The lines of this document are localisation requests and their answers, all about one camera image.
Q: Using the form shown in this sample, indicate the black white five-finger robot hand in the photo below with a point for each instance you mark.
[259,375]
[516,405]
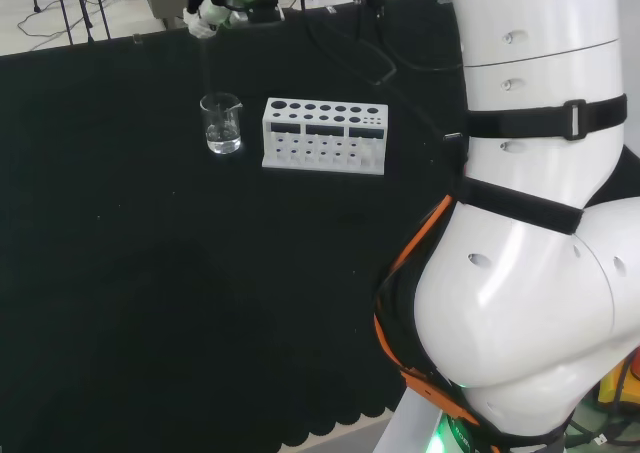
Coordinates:
[210,15]

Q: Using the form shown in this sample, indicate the black bench cloth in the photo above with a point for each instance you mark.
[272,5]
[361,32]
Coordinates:
[150,273]

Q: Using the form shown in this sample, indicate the clear glass beaker with liquid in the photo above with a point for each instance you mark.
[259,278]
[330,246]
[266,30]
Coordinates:
[222,128]

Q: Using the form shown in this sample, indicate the yellow stop button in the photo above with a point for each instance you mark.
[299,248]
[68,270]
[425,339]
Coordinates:
[610,388]

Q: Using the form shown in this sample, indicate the white test tube rack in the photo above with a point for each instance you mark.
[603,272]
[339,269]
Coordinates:
[325,138]

